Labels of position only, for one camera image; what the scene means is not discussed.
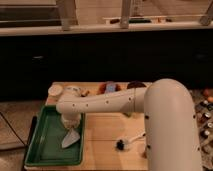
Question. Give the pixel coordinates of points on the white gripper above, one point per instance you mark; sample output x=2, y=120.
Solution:
x=72, y=122

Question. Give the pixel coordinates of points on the white towel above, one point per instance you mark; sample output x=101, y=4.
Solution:
x=71, y=137

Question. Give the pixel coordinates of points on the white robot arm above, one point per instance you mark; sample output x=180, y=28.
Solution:
x=172, y=137

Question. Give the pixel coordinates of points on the green plastic tray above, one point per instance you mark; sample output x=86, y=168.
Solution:
x=45, y=147

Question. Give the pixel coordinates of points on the small white bowl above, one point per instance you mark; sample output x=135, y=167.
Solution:
x=55, y=90

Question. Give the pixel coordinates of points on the dark brown round object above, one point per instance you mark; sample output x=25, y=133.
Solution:
x=135, y=84

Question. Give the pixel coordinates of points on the white wooden railing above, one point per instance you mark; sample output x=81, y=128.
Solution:
x=54, y=17

